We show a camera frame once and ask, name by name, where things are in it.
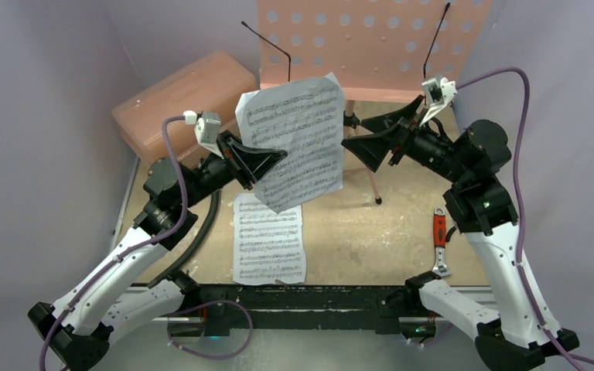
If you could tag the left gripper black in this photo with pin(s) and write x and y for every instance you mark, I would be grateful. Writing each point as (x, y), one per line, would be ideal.
(249, 163)

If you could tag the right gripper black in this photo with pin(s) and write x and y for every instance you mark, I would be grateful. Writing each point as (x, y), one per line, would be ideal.
(401, 140)

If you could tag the sheet music page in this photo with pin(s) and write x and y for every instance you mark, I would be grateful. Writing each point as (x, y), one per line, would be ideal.
(268, 246)
(305, 119)

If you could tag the pink music stand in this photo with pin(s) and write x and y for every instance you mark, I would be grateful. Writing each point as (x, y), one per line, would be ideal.
(378, 50)

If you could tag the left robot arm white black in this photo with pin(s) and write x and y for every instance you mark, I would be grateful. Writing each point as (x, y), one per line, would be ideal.
(81, 326)

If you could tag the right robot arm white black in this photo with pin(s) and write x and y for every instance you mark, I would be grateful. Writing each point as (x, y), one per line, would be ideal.
(520, 333)

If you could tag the translucent orange plastic box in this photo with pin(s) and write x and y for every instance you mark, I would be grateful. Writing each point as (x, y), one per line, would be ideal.
(213, 83)

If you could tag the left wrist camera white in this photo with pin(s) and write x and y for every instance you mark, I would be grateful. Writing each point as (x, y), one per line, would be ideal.
(206, 129)

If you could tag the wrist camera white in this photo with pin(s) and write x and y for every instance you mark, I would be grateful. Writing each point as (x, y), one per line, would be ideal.
(206, 129)
(439, 93)

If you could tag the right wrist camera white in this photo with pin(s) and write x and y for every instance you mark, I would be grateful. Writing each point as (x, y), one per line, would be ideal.
(439, 93)

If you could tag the red handled tool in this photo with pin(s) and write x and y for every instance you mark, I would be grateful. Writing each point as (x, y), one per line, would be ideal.
(439, 232)

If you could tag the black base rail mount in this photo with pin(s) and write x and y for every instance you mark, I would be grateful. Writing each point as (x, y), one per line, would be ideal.
(382, 309)

